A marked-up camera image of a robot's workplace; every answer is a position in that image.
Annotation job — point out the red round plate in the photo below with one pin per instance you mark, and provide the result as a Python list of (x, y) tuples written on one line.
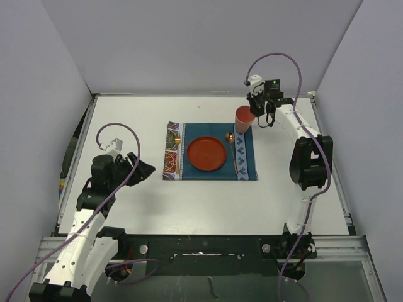
[(206, 153)]

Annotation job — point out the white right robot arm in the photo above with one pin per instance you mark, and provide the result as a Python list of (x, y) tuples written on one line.
[(311, 161)]

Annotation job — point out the copper spoon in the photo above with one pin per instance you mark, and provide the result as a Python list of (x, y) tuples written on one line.
[(230, 139)]

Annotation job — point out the pink plastic cup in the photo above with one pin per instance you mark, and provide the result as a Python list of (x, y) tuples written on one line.
[(243, 119)]

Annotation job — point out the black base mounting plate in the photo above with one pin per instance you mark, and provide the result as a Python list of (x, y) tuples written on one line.
[(211, 255)]

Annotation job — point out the blue patterned placemat cloth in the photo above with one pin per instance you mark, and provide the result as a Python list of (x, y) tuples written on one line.
[(243, 146)]

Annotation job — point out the copper fork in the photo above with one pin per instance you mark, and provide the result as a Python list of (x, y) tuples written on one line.
[(178, 152)]

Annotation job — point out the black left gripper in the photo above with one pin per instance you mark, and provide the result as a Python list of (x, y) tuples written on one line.
[(142, 170)]

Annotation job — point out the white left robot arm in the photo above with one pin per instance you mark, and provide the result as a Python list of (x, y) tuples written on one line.
[(90, 245)]

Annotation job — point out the aluminium front rail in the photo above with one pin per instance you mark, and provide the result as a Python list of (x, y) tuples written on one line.
[(343, 248)]

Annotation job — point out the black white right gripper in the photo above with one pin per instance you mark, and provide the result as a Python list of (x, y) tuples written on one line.
[(251, 97)]

